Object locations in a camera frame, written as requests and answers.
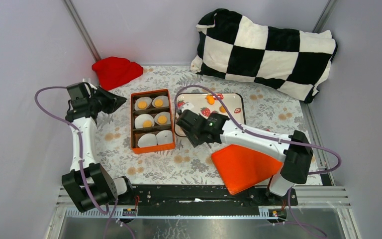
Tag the orange fish cookie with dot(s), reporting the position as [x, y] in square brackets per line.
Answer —
[210, 99]

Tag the orange cookie box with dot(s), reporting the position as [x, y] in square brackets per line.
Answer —
[137, 133]

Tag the metal tongs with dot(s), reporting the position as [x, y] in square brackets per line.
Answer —
[186, 106]

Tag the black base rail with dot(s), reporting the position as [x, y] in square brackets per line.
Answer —
[148, 194]

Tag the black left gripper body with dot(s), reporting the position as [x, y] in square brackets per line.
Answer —
[103, 101]

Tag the floral tablecloth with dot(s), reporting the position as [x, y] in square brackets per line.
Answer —
[264, 108]

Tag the black white checkered pillow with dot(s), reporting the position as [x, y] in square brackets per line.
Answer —
[234, 48]

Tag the orange box lid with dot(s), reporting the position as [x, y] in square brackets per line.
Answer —
[241, 168]

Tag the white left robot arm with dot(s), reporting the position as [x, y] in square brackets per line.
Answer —
[88, 184]

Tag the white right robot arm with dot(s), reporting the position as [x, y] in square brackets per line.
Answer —
[292, 150]

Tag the orange swirl cookie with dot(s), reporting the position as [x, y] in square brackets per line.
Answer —
[222, 109]

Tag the white strawberry tray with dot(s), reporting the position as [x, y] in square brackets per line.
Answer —
[233, 101]

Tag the round yellow biscuit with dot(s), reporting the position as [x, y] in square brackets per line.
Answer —
[162, 119]
[158, 103]
[147, 123]
[142, 105]

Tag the red knit hat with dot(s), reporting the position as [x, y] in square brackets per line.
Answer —
[113, 72]

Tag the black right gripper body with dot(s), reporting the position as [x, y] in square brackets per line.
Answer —
[193, 138]

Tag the white paper cup liner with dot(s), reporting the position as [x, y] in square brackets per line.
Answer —
[165, 99]
[147, 140]
[147, 99]
[141, 118]
[164, 137]
[167, 114]

